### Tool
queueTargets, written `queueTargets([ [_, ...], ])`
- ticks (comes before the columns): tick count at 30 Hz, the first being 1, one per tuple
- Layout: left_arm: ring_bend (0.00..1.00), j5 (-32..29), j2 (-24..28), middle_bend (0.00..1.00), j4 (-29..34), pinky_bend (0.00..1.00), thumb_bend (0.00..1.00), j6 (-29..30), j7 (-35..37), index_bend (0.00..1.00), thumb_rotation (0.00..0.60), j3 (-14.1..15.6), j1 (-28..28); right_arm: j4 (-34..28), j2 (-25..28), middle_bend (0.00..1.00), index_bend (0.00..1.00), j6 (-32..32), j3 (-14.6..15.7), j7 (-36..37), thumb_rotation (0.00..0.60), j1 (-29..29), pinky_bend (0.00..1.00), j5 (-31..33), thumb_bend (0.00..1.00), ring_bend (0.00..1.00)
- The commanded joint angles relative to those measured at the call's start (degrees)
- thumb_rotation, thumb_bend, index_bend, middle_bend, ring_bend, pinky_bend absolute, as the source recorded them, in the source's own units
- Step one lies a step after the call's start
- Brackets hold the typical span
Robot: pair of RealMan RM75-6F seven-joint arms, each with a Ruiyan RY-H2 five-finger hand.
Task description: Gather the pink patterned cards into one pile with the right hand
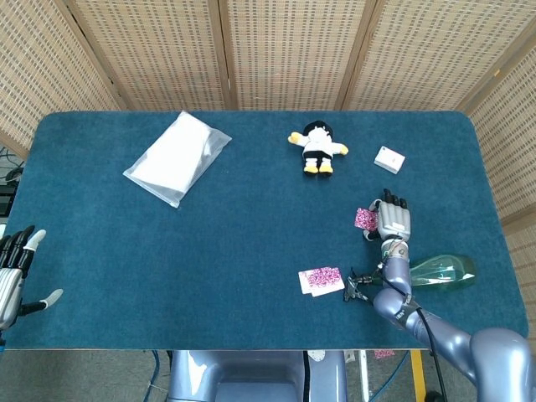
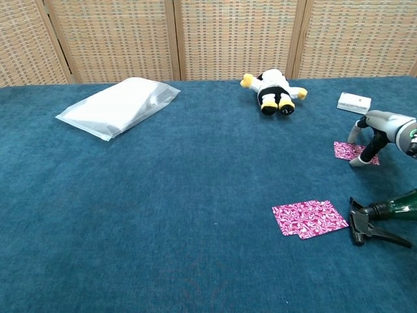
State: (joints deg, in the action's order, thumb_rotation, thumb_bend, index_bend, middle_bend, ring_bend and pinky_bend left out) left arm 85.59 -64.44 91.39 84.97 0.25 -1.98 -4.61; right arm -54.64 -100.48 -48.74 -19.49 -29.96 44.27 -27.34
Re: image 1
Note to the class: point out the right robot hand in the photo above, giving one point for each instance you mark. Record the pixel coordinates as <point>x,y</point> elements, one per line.
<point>395,220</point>

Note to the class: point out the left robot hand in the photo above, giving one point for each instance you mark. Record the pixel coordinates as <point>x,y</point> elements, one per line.
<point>8,289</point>

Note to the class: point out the small white box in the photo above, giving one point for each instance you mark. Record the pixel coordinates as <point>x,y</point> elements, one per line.
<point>389,159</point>

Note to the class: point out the green spray bottle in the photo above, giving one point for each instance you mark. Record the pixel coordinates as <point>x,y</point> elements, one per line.
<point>444,270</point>

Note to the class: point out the black electronic equipment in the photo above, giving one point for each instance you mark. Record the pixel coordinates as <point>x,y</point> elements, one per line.
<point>5,201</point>

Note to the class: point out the penguin plush toy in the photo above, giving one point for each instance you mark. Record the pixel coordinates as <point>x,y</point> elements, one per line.
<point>318,146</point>

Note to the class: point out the pink patterned floor item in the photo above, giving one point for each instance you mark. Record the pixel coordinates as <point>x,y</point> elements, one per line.
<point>383,354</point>

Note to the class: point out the woven bamboo screen panel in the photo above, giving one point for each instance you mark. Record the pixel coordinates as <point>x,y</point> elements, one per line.
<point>293,54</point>
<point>511,146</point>
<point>159,54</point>
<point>439,54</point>
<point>42,75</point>

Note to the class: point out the white stand pole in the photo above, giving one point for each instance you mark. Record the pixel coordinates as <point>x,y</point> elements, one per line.
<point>363,372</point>

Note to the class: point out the blue felt table mat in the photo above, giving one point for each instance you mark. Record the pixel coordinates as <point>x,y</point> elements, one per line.
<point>209,259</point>

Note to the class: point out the white plastic zip bag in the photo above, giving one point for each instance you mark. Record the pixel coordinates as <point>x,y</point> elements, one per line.
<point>176,159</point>

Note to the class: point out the grey-blue robot torso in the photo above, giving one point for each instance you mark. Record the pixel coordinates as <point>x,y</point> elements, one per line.
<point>251,377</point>

